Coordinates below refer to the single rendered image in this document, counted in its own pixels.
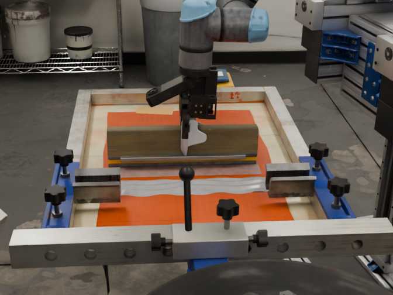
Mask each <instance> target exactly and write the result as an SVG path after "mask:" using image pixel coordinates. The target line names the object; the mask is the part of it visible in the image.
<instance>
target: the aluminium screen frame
mask: <svg viewBox="0 0 393 295"><path fill-rule="evenodd" d="M151 89H152V88H138V89H100V90H78V96H77V101H76V105H75V110H74V115H73V120H72V124H71V129H70V134H69V137H68V143H67V148H66V149H72V150H73V154H74V158H73V162H79V163H80V166H79V169H82V164H83V160H84V152H85V145H86V141H87V133H88V126H89V119H90V114H91V107H92V106H101V105H148V102H147V101H146V92H148V91H149V90H151ZM179 96H180V95H177V96H175V97H173V98H170V99H169V100H166V101H164V102H162V103H161V104H159V105H168V104H179ZM216 97H217V104H234V103H265V105H266V107H267V109H268V112H269V114H270V116H271V119H272V120H273V122H274V125H275V127H276V129H277V131H278V133H279V136H280V138H281V140H282V142H283V144H284V146H285V148H286V150H287V153H288V155H289V157H290V159H291V161H292V163H300V162H299V160H298V159H299V156H311V154H310V153H309V152H308V151H309V149H308V147H307V145H306V144H305V142H304V140H303V138H302V136H301V134H300V132H299V130H298V128H297V126H296V125H295V123H294V121H293V119H292V117H291V116H290V114H289V112H288V110H287V108H286V106H285V104H284V102H283V100H282V99H281V97H280V95H279V93H278V91H277V89H276V87H217V90H216ZM308 198H309V200H310V202H311V204H312V207H313V209H314V211H315V213H316V216H317V218H318V219H327V218H326V215H325V213H324V211H323V209H322V207H321V205H320V203H319V201H318V199H317V197H316V195H315V192H313V197H308ZM76 205H77V204H74V202H73V210H72V214H71V221H70V228H73V224H74V217H75V209H76Z"/></svg>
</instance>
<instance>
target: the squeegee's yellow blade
mask: <svg viewBox="0 0 393 295"><path fill-rule="evenodd" d="M256 159H257V157H246V159H234V160H182V161H156V162H120V160H108V164H113V163H164V162H215V161H241V160H256Z"/></svg>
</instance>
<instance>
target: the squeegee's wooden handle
mask: <svg viewBox="0 0 393 295"><path fill-rule="evenodd" d="M198 130H199V131H201V132H203V133H205V134H206V141H205V142H204V143H199V144H196V145H191V146H189V147H188V150H187V154H188V155H199V154H226V153H245V154H246V157H257V150H258V126H257V124H235V125H198ZM107 146H108V160H120V156H146V155H183V152H182V151H181V125H173V126H110V127H107Z"/></svg>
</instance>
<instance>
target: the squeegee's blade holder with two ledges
mask: <svg viewBox="0 0 393 295"><path fill-rule="evenodd" d="M234 159H246V154H245V153H226V154H199V155H187V156H184V155H146V156H120V162H156V161H182V160H234Z"/></svg>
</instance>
